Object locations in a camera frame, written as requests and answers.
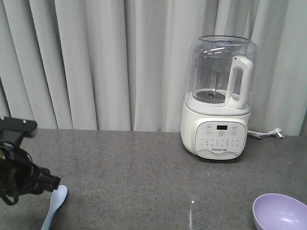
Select light blue spoon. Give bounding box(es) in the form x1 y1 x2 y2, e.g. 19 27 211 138
41 185 68 230

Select purple bowl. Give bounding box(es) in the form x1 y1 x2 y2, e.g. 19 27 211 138
252 193 307 230

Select grey curtain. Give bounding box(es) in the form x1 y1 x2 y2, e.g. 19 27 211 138
0 0 307 136

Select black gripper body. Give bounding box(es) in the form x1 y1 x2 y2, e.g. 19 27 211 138
0 116 37 206

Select white power cord with plug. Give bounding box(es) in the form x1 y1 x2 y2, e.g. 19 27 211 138
247 127 285 140

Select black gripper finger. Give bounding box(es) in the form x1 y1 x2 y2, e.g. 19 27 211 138
30 163 61 192

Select white blender with clear jar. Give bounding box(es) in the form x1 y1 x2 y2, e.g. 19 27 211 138
180 35 258 160

